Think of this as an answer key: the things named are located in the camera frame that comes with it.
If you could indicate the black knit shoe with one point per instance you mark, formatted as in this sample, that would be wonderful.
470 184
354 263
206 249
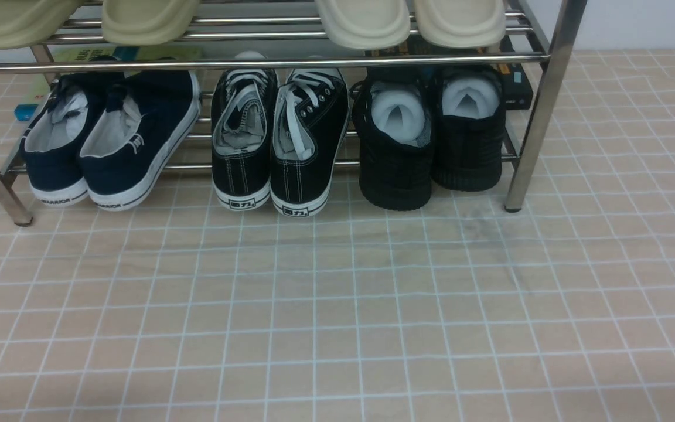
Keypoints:
470 125
396 132

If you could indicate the metal shoe rack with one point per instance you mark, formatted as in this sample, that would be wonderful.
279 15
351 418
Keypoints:
552 54

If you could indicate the black canvas sneaker right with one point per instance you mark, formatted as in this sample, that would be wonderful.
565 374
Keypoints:
311 116

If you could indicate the black canvas sneaker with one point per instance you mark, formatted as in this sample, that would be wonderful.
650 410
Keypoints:
242 122
311 116

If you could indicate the black canvas sneaker left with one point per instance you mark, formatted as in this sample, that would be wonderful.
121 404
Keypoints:
242 122

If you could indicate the cream slipper left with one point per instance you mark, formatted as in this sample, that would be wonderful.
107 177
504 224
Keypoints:
365 25

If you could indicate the cream slipper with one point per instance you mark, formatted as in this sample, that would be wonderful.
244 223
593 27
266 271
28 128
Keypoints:
365 25
461 24

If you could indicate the navy sneaker right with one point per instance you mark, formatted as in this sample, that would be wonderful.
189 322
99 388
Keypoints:
147 115

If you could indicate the navy sneaker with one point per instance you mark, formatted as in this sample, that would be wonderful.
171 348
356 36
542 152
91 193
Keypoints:
51 144
147 115

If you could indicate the cream slipper right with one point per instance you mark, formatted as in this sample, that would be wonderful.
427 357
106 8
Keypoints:
461 24

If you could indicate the olive slipper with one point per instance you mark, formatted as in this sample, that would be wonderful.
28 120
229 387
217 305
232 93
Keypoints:
27 23
145 23

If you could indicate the navy sneaker left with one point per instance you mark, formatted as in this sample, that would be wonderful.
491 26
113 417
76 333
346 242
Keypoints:
51 144

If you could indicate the olive slipper far left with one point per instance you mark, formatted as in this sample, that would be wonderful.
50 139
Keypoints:
27 23

